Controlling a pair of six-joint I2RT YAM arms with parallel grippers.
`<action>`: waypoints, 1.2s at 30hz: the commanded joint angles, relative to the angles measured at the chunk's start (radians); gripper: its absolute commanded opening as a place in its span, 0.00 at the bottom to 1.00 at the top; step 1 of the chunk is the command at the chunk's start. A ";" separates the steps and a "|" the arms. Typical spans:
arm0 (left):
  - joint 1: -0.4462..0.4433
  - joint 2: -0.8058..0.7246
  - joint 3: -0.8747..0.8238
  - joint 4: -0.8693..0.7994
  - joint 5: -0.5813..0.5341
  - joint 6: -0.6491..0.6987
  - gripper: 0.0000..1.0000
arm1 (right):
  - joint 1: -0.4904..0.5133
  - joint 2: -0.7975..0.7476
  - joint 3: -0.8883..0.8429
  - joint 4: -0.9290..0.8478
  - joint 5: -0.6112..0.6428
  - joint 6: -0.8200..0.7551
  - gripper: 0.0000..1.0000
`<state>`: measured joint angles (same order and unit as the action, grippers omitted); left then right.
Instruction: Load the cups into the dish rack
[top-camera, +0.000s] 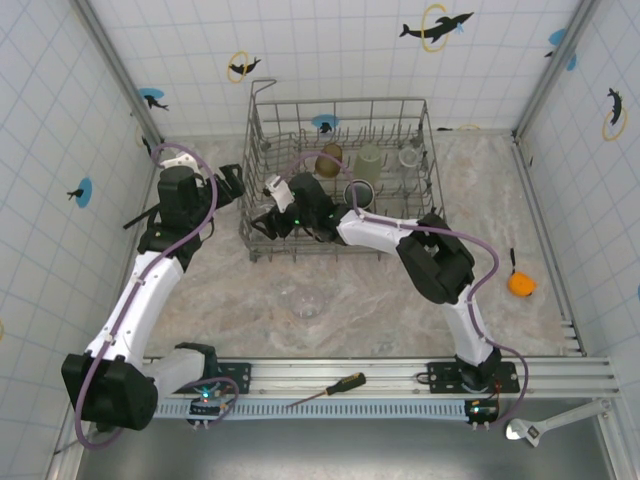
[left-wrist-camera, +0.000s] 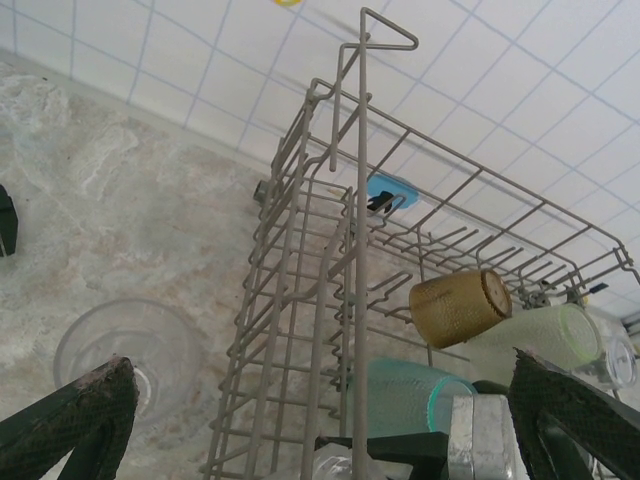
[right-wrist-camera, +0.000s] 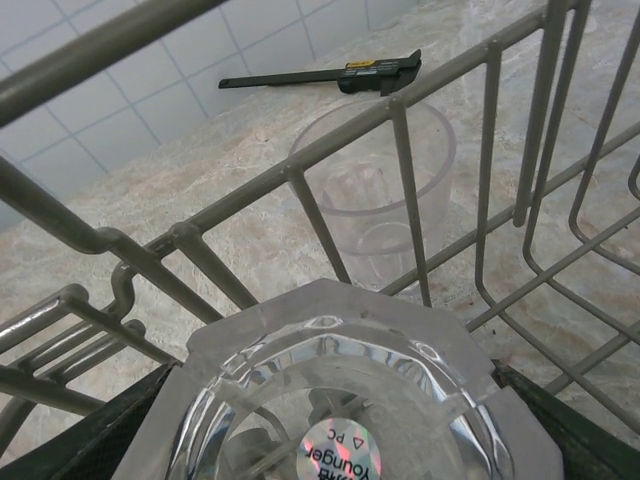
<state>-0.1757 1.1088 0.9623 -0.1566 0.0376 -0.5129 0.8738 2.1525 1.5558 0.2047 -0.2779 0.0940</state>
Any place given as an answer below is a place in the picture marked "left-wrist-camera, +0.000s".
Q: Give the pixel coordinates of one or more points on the clear plastic cup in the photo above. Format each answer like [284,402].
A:
[622,360]
[150,340]
[332,467]

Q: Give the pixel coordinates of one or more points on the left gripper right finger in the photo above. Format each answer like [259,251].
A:
[580,430]

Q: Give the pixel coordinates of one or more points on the pale green textured cup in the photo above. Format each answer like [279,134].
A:
[550,335]

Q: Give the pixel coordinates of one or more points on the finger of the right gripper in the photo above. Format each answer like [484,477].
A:
[400,447]

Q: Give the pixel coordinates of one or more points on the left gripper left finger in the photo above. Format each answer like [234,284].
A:
[60,430]

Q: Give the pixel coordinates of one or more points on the teal textured plastic cup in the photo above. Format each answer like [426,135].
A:
[400,400]

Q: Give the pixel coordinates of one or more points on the amber textured plastic cup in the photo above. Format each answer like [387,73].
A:
[450,310]

